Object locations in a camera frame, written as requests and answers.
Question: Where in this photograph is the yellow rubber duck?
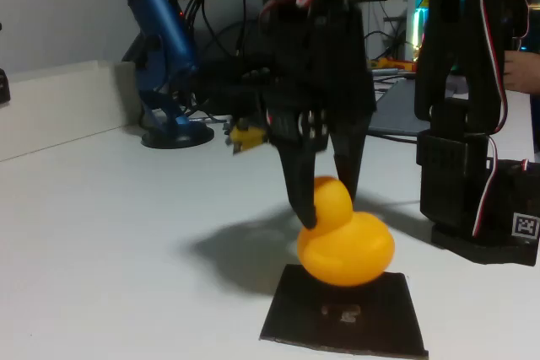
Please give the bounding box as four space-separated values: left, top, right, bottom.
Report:
296 175 397 287

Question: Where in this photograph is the black leader arm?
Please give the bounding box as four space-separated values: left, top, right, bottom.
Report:
499 0 532 53

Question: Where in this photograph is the black cardboard square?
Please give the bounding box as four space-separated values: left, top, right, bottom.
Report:
258 264 430 360

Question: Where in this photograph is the person's left hand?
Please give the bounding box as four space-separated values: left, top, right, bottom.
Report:
503 50 540 94

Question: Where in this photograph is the grey keyboard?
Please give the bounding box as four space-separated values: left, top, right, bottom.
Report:
366 77 423 137

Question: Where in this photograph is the yellow orange tool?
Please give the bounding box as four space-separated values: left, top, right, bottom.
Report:
369 57 419 73

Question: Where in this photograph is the black desk device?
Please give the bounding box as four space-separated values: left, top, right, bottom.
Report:
197 54 271 119

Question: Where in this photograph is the blue desk microphone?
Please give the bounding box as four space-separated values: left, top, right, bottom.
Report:
119 0 215 150

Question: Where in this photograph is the white fiducial marker tag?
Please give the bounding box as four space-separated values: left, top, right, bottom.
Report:
511 212 540 239

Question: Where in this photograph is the white ledge box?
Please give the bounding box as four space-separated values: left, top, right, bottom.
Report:
0 59 143 163

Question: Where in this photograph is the black object at edge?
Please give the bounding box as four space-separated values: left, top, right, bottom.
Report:
0 67 12 104

